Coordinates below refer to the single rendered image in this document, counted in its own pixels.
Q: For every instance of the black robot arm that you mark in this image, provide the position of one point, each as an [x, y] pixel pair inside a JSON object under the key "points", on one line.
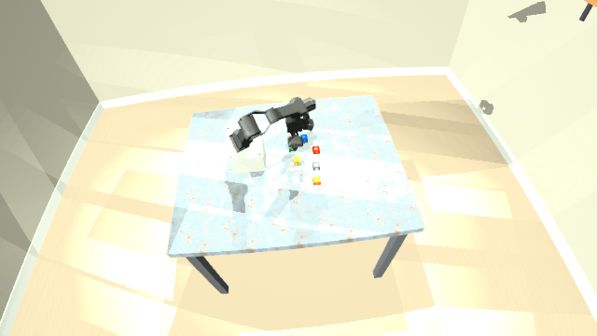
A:
{"points": [[294, 110]]}

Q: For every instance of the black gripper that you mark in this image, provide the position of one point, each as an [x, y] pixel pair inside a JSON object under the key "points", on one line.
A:
{"points": [[293, 128]]}

